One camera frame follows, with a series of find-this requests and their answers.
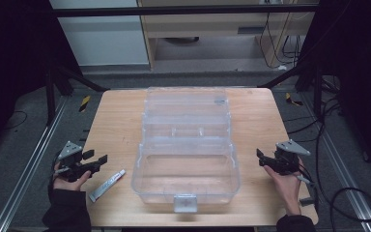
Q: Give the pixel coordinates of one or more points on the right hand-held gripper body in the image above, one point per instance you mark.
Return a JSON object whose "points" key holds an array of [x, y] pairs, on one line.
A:
{"points": [[286, 159]]}

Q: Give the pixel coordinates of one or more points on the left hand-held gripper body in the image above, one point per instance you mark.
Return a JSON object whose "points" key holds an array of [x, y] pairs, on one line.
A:
{"points": [[72, 161]]}

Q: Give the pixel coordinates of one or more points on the person's left hand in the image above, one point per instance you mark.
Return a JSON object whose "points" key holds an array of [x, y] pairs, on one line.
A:
{"points": [[69, 184]]}

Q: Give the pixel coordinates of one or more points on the person's right hand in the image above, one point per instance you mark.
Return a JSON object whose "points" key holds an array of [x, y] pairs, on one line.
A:
{"points": [[286, 190]]}

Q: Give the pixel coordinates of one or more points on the white ointment tube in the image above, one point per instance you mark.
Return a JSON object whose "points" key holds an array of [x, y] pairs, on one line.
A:
{"points": [[106, 186]]}

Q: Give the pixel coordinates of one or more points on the clear plastic storage box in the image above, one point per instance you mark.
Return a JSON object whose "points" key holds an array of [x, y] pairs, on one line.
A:
{"points": [[186, 161]]}

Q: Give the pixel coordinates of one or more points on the white cabinet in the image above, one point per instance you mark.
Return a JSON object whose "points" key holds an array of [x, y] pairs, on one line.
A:
{"points": [[103, 35]]}

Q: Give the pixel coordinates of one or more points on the light wooden desk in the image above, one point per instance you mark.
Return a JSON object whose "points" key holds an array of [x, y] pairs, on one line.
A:
{"points": [[206, 24]]}

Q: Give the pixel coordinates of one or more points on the aluminium floor rail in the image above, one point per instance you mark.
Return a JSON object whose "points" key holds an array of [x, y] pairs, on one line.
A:
{"points": [[344, 174], [29, 164]]}

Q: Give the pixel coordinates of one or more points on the black metal frame leg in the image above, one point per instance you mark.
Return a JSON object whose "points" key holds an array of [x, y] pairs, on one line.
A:
{"points": [[53, 93], [315, 87]]}

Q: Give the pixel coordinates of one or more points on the black metal frame crossbar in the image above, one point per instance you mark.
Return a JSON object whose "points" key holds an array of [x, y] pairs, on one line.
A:
{"points": [[180, 10]]}

